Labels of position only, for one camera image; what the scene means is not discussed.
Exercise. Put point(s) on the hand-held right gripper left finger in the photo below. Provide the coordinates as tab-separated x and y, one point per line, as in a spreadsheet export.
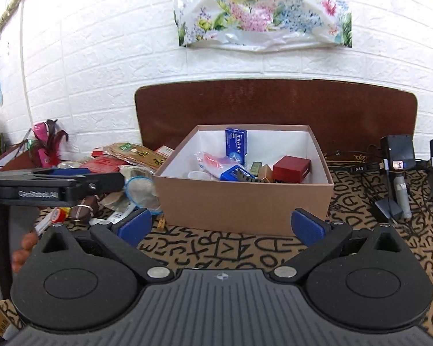
135	223

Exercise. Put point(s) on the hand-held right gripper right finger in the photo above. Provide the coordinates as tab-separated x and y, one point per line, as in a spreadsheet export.
306	223

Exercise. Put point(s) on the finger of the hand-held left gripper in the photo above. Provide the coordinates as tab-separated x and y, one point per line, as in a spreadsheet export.
39	177
101	185

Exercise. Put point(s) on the red box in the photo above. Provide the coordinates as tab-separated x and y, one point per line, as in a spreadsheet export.
290	169

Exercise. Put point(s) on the cardboard box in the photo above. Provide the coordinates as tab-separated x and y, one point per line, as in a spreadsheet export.
238	205

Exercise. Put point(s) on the small green box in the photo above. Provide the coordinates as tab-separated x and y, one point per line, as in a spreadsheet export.
255	167

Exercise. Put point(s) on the large blue medicine box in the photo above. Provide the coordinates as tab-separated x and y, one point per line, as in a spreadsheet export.
236	144

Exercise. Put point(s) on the person's left hand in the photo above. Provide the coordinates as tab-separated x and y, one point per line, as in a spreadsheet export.
23	252

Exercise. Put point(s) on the white labelled tube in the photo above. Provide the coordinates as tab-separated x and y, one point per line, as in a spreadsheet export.
115	218

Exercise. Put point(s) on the red packet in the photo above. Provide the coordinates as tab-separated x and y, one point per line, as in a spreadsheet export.
101	165

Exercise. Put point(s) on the wooden clothes peg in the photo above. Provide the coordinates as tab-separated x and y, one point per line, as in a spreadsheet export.
161	222

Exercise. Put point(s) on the brown striped football toy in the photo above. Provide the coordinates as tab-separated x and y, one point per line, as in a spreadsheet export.
84	207

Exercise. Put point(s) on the reddish brown long box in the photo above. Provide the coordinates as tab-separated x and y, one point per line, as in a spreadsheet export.
14	160

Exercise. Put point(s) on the blue rimmed round sieve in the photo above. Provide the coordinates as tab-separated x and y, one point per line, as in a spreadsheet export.
140	193

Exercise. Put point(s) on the red white tube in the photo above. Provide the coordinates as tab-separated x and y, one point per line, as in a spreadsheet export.
54	218

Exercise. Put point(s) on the pink feather toy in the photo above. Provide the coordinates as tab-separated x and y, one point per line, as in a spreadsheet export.
39	129

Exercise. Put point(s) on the tan snack packet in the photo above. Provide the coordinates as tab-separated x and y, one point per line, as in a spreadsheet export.
137	153

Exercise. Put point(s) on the orange wooden block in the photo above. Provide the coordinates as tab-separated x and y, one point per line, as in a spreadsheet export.
266	174

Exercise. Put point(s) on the black comb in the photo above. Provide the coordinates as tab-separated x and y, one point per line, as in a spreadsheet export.
246	178

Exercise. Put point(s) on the white plastic cup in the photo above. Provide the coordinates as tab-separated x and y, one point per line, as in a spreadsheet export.
196	176

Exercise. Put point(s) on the letter print cloth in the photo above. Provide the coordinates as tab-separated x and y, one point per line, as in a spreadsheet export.
220	245

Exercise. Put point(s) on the small blue box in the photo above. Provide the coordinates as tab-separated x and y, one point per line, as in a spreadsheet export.
232	172

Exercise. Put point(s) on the clear plastic bag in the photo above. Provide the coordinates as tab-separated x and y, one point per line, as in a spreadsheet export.
211	162

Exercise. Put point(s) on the brown wooden headboard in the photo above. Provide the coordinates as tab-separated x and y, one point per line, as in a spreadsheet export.
274	101

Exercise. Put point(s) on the printed cardboard carton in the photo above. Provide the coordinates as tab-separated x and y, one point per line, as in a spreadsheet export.
0	322

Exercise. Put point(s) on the floral plastic bag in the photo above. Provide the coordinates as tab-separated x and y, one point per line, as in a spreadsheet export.
256	14

